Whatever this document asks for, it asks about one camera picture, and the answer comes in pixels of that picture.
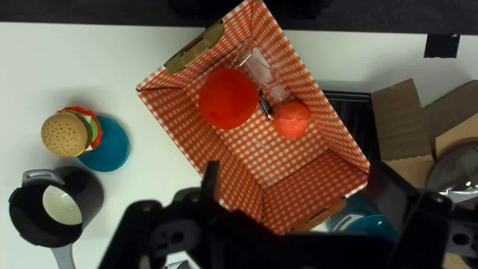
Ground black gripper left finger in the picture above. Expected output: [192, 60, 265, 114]
[98, 160, 222, 269]

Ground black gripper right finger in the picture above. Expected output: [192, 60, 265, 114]
[367, 163, 478, 269]

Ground dark grey round lid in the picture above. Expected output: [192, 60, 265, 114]
[425, 139, 478, 204]

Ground light blue pot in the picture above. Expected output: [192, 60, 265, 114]
[310, 195, 400, 246]

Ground brown cardboard box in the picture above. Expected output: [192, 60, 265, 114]
[370, 78, 478, 193]

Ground orange white checkered box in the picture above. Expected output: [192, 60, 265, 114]
[134, 0, 371, 238]

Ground teal frying pan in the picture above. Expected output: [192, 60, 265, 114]
[77, 116, 131, 174]

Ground black ribbed panel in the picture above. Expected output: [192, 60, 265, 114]
[321, 89, 380, 162]

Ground orange round toy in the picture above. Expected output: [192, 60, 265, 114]
[271, 101, 312, 141]

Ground black table clamp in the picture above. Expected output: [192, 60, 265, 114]
[424, 33, 459, 59]

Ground black pot with grey handle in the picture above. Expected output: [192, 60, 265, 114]
[7, 166, 105, 269]

